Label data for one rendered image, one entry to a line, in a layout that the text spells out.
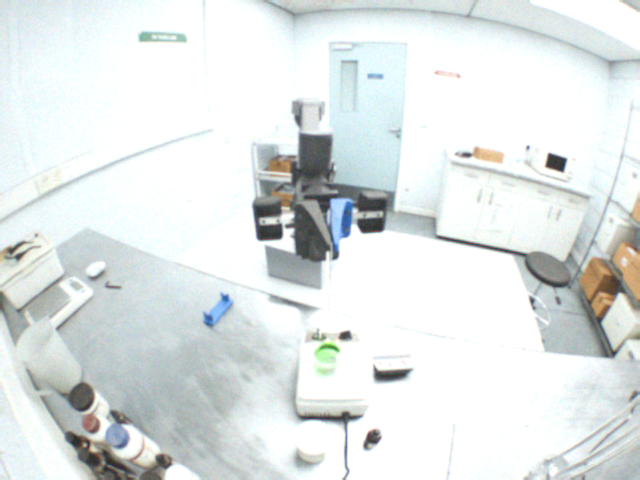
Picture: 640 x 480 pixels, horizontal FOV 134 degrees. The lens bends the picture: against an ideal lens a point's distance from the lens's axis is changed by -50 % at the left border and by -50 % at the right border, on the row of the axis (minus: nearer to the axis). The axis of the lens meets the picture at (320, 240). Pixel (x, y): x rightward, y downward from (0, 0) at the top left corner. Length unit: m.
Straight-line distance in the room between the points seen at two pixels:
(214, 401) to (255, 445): 0.13
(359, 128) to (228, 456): 3.19
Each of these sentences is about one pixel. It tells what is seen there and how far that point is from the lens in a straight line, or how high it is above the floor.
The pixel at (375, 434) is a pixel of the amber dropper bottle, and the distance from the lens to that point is 0.48.
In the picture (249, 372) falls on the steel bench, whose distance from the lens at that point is 0.61.
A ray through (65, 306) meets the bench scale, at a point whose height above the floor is 0.93.
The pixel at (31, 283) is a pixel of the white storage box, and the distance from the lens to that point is 1.26.
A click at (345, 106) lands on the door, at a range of 3.31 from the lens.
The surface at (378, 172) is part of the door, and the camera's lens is 3.35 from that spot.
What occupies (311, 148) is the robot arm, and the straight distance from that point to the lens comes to 0.42.
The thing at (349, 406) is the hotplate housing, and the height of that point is 0.96.
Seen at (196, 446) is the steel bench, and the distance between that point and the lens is 0.57.
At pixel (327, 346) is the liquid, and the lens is 0.47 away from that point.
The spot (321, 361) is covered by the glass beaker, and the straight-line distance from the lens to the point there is 0.45.
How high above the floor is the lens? 1.41
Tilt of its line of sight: 31 degrees down
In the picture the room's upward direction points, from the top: straight up
